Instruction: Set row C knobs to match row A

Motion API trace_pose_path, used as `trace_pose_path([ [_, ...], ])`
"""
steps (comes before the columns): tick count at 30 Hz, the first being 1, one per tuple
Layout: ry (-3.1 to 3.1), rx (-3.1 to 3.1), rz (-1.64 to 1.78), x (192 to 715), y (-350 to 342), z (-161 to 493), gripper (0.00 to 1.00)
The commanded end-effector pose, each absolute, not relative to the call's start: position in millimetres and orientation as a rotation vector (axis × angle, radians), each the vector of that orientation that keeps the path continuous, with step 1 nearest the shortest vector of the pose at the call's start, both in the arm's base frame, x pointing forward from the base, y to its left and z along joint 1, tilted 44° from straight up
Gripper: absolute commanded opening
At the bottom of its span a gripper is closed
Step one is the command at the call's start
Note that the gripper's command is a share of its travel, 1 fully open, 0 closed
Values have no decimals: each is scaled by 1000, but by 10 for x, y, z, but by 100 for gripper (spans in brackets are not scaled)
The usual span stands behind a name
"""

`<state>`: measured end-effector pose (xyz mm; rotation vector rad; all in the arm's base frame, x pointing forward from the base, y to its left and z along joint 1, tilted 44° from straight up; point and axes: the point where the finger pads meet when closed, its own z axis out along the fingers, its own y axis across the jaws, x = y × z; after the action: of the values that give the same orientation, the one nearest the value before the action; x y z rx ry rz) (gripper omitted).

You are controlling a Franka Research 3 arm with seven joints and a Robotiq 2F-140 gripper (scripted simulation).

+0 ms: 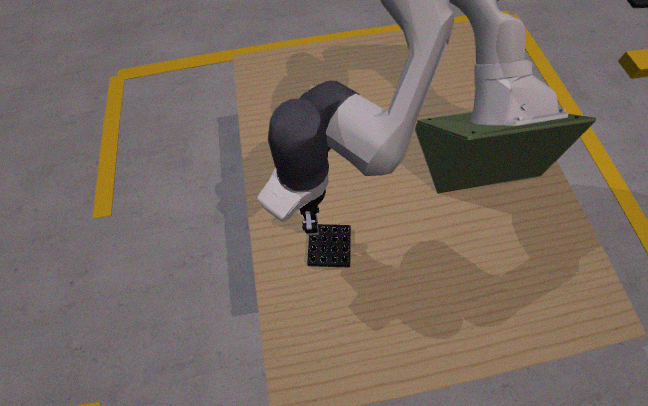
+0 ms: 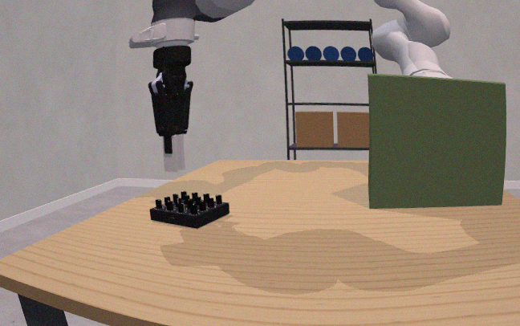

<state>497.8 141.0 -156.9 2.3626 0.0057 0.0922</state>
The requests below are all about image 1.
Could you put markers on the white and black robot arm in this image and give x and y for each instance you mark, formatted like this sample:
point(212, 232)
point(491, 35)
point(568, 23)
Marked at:
point(375, 140)

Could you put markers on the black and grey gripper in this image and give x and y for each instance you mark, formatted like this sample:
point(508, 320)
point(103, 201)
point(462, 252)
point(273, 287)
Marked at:
point(309, 211)

